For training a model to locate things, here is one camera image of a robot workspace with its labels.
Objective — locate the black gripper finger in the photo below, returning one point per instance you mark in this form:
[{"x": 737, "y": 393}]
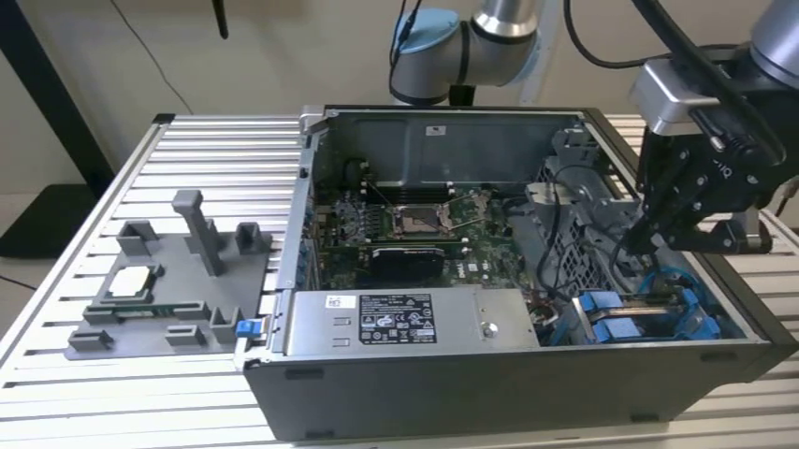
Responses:
[
  {"x": 712, "y": 238},
  {"x": 677, "y": 196}
]

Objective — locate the hard disk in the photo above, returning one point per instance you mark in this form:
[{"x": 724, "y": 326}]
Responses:
[{"x": 609, "y": 299}]

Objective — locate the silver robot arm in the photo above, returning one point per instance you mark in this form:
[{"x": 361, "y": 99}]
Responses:
[{"x": 500, "y": 28}]

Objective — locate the metal disk bay cage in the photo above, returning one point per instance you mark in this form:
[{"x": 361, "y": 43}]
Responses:
[{"x": 593, "y": 262}]

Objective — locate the black RAM slot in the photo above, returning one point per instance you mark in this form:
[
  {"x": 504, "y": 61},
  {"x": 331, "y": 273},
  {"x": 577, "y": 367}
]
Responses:
[
  {"x": 418, "y": 185},
  {"x": 418, "y": 189},
  {"x": 418, "y": 192},
  {"x": 418, "y": 196}
]

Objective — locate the green motherboard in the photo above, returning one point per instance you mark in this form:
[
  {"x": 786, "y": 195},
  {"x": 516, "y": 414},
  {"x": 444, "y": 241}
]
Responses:
[{"x": 474, "y": 266}]

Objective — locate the white case sticker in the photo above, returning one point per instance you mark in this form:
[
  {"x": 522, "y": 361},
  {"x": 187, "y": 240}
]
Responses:
[{"x": 436, "y": 130}]

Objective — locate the CPU socket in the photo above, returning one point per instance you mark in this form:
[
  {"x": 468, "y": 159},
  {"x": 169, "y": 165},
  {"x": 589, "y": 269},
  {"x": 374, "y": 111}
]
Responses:
[{"x": 420, "y": 220}]

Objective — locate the black graphics card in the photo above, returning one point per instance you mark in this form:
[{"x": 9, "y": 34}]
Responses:
[{"x": 406, "y": 264}]

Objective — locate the thin metal locking lever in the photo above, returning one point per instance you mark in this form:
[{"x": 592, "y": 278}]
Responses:
[{"x": 382, "y": 194}]

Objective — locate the black PC case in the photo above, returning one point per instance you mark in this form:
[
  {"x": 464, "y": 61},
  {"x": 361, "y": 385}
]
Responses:
[{"x": 437, "y": 388}]

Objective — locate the silver power supply unit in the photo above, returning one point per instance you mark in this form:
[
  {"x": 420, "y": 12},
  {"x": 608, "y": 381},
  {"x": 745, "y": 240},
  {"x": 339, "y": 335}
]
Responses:
[{"x": 313, "y": 322}]

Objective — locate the blue case latch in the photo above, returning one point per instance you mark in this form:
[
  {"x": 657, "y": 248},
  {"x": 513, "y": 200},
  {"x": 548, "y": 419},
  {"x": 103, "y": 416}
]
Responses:
[{"x": 247, "y": 327}]

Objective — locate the grey parts rack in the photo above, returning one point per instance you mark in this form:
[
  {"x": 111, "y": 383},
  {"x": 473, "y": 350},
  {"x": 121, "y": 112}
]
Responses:
[{"x": 187, "y": 280}]

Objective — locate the black antenna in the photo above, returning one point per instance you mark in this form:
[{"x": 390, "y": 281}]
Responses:
[{"x": 221, "y": 21}]

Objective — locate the green RAM stick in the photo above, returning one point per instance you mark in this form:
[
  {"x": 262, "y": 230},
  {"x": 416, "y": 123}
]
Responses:
[{"x": 162, "y": 309}]

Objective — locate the silver CPU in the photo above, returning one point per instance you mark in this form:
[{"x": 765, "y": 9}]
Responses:
[{"x": 130, "y": 283}]

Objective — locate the black stand with base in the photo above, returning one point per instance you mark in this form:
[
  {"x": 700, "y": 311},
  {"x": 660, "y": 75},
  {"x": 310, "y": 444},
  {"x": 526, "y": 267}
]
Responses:
[{"x": 45, "y": 93}]

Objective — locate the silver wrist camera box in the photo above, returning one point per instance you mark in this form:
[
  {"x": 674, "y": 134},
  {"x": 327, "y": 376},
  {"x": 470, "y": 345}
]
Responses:
[{"x": 669, "y": 98}]

